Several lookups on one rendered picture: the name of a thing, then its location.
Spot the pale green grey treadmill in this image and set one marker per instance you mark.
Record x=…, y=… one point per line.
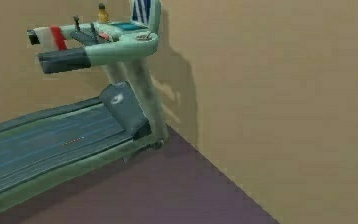
x=120, y=110

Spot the white red towel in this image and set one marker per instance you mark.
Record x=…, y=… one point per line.
x=50, y=38

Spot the small yellow bottle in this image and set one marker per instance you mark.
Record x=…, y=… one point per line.
x=103, y=15

